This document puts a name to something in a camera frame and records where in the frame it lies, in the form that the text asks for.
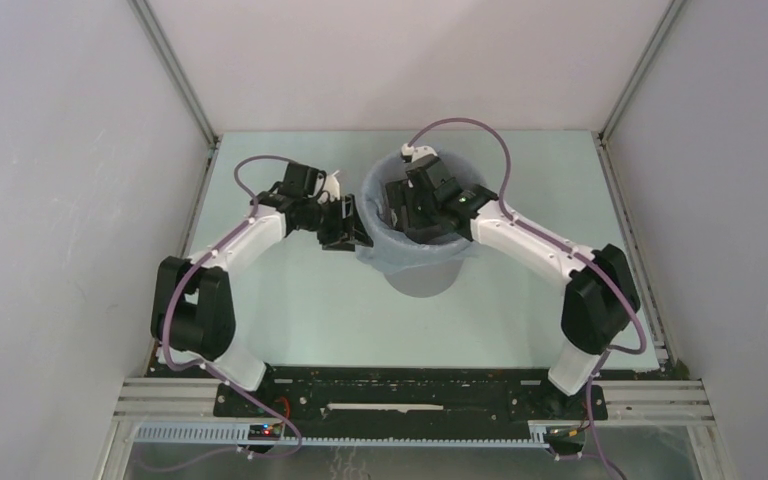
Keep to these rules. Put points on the grey plastic trash bin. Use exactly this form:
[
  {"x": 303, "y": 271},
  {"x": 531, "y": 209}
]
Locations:
[{"x": 426, "y": 281}]

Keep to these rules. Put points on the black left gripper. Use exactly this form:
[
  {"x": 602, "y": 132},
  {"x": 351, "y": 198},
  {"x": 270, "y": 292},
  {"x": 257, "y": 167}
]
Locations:
[{"x": 336, "y": 239}]

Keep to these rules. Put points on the aluminium extrusion base left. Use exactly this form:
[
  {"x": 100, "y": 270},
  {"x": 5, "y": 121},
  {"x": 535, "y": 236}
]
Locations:
[{"x": 166, "y": 399}]

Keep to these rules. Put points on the small electronics board with leds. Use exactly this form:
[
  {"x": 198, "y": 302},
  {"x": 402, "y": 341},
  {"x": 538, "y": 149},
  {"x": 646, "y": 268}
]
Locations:
[{"x": 265, "y": 432}]

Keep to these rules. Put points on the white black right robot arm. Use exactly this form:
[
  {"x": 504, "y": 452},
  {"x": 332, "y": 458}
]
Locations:
[{"x": 600, "y": 298}]

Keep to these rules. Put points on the blue translucent trash bag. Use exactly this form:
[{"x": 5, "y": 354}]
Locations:
[{"x": 392, "y": 250}]

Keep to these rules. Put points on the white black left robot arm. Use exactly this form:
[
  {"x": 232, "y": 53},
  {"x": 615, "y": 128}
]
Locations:
[{"x": 193, "y": 316}]

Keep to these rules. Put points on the aluminium frame rail right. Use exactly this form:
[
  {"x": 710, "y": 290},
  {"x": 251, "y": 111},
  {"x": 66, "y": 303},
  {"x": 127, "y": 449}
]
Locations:
[{"x": 661, "y": 334}]

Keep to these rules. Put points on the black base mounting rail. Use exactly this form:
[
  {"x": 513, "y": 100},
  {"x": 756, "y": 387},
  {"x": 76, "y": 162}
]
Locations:
[{"x": 493, "y": 402}]

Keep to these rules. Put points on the aluminium frame rail left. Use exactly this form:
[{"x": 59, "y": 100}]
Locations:
[{"x": 149, "y": 21}]

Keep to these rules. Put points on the aluminium frame rail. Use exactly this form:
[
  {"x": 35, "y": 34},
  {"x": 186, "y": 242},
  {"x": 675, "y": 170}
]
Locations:
[
  {"x": 149, "y": 21},
  {"x": 661, "y": 334}
]

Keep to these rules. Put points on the white slotted cable duct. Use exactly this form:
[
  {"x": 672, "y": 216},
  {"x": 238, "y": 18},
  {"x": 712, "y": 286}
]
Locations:
[{"x": 235, "y": 434}]

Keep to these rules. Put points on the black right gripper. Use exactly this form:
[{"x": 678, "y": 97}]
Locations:
[{"x": 402, "y": 193}]

